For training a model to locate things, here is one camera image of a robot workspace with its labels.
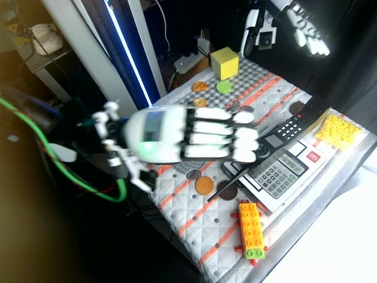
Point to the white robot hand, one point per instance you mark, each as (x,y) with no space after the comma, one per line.
(165,132)
(312,38)

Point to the large black phone with antenna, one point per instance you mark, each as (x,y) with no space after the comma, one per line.
(291,128)

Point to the white calculator box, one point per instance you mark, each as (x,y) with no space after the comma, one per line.
(279,182)

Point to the swirl toy cookie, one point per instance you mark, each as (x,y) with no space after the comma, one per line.
(201,102)

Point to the orange pretzel toy cookie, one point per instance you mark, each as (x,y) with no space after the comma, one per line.
(199,86)

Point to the round orange toy biscuit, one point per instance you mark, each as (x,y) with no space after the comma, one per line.
(204,185)

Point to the round brown toy biscuit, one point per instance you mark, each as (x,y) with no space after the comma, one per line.
(231,193)
(296,107)

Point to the white power strip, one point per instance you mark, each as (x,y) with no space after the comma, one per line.
(188,62)

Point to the green round toy biscuit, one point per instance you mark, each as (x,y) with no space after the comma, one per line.
(224,87)

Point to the yellow cube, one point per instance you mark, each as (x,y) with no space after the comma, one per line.
(225,63)

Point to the white plug adapter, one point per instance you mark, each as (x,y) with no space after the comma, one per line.
(203,44)

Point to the bag of yellow beads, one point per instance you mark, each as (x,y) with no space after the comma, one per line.
(338,131)

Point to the white pillar with blue light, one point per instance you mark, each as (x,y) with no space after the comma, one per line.
(88,53)

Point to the orange toy brick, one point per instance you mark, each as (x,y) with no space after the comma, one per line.
(251,227)

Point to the grey shelf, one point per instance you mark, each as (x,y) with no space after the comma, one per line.
(47,65)

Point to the green toy brick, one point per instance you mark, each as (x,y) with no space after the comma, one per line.
(255,253)

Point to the white lumpy object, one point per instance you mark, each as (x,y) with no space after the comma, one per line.
(47,38)

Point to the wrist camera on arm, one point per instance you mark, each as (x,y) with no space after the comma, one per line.
(266,39)

